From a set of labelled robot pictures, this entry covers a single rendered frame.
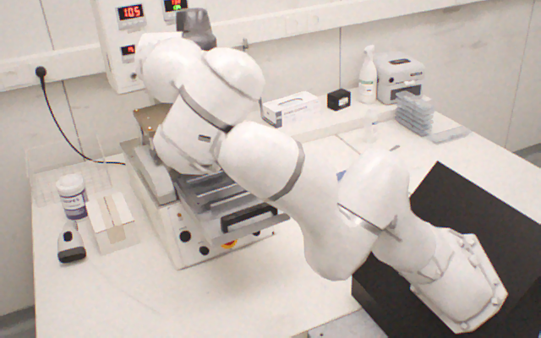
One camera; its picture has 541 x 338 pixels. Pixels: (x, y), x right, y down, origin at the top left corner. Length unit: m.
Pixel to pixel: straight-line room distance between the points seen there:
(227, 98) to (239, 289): 0.75
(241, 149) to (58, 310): 0.90
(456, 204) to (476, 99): 1.88
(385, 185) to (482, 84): 2.22
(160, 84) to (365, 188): 0.38
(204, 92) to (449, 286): 0.62
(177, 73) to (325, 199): 0.31
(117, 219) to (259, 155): 0.93
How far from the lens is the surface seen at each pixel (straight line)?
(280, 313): 1.34
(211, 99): 0.76
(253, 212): 1.24
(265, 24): 2.12
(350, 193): 0.88
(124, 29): 1.58
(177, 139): 0.78
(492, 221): 1.18
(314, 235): 0.85
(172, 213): 1.45
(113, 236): 1.58
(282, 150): 0.74
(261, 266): 1.46
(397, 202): 0.90
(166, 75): 0.83
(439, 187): 1.27
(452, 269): 1.07
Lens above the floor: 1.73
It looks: 30 degrees down
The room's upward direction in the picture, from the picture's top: 4 degrees counter-clockwise
